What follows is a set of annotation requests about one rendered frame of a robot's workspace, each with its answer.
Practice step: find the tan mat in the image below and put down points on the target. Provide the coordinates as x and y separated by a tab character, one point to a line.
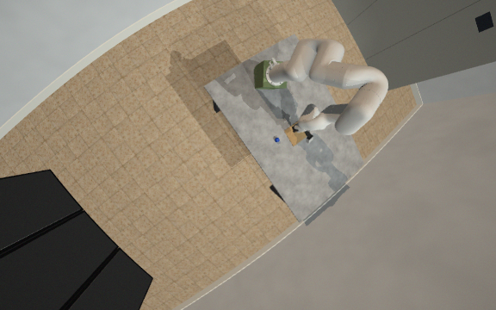
294	138

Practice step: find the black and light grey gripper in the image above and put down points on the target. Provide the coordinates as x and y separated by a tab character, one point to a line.
297	129

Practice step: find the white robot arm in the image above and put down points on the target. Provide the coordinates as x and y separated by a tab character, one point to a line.
326	68

